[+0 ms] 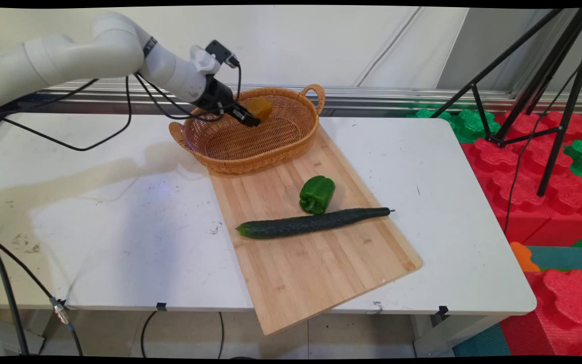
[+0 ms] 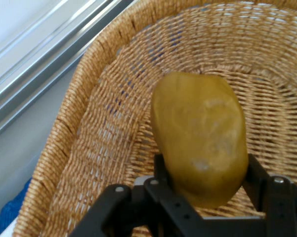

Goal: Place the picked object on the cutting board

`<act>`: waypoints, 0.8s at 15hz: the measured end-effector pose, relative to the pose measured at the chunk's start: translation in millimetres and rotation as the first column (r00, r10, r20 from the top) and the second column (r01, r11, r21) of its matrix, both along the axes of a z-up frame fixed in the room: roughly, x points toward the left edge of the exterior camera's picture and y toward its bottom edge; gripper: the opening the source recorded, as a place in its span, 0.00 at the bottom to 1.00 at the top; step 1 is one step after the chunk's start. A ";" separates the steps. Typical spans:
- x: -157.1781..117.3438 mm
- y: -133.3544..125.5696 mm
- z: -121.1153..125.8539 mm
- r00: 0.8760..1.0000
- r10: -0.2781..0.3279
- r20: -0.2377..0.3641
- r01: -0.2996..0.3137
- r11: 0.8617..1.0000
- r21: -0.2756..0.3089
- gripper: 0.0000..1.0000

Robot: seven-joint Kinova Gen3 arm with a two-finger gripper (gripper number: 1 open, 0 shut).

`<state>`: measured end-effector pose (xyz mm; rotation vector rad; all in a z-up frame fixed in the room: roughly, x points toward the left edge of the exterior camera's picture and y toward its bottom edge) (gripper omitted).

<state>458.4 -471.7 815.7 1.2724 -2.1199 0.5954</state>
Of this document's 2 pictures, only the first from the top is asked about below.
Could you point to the bamboo cutting board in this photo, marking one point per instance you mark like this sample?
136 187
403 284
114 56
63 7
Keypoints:
301 253

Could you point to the orange foam piece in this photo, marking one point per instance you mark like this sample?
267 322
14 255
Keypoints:
523 258

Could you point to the teal foam mat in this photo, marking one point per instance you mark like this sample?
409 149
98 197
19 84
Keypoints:
569 258

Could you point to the black tripod stand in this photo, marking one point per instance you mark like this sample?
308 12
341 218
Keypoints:
543 76

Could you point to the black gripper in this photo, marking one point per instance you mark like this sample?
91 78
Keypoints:
217 96

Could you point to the long dark green cucumber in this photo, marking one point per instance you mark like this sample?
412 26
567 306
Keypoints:
311 222

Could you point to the aluminium rail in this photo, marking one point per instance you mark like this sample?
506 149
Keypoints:
382 98

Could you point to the large red foam block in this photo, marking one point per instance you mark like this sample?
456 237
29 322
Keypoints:
523 187

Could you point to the woven wicker basket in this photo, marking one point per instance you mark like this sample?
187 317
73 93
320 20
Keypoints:
260 144

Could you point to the yellow bell pepper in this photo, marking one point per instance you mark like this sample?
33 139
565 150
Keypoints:
261 107

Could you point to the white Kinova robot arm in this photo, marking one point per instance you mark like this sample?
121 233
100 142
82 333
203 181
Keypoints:
84 55

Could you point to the green bell pepper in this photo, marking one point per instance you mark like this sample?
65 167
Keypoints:
316 194

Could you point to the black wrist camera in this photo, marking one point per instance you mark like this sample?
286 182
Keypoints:
220 52

